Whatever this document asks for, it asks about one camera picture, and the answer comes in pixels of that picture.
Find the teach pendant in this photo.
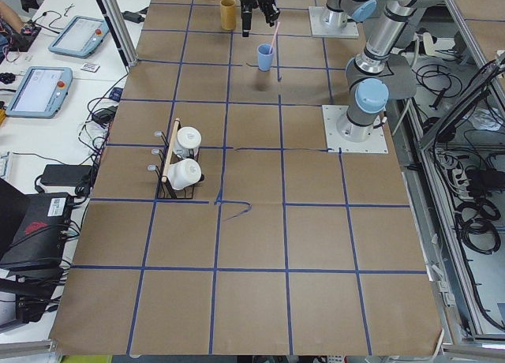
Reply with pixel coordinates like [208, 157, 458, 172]
[6, 66, 73, 118]
[48, 16, 109, 58]

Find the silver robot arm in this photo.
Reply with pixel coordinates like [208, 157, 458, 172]
[330, 0, 443, 142]
[256, 0, 377, 31]

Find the white mug far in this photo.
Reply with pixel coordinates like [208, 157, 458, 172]
[174, 126, 202, 159]

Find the aluminium frame post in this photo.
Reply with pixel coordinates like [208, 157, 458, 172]
[96, 0, 138, 67]

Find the teach pendant far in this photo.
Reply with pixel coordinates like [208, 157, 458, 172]
[48, 16, 109, 58]

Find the wooden rack rod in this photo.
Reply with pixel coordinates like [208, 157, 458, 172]
[161, 118, 181, 183]

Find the black laptop power brick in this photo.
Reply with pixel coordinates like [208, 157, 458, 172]
[40, 164, 92, 186]

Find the white mug near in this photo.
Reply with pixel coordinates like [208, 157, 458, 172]
[168, 158, 204, 190]

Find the white mug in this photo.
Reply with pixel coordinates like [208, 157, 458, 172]
[168, 158, 204, 190]
[174, 126, 202, 159]

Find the bamboo chopstick holder cup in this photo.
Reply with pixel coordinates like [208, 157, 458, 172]
[219, 0, 236, 31]

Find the black power adapter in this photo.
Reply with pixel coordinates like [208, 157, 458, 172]
[122, 11, 145, 24]

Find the black computer box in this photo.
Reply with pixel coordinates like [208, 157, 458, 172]
[1, 180, 73, 271]

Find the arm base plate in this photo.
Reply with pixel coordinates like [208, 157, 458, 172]
[322, 105, 388, 154]
[309, 6, 359, 39]

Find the pink chopstick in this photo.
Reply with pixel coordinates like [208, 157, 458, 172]
[268, 21, 281, 54]

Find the light blue cup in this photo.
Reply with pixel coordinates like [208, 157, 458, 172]
[257, 43, 275, 72]

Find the teach pendant near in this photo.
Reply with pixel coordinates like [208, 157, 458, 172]
[6, 66, 73, 118]

